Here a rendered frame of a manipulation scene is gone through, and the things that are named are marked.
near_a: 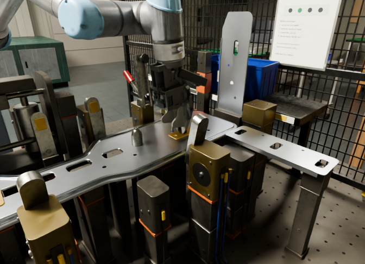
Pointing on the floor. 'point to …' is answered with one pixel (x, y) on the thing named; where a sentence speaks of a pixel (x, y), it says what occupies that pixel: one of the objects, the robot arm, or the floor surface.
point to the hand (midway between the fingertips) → (182, 127)
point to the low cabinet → (35, 59)
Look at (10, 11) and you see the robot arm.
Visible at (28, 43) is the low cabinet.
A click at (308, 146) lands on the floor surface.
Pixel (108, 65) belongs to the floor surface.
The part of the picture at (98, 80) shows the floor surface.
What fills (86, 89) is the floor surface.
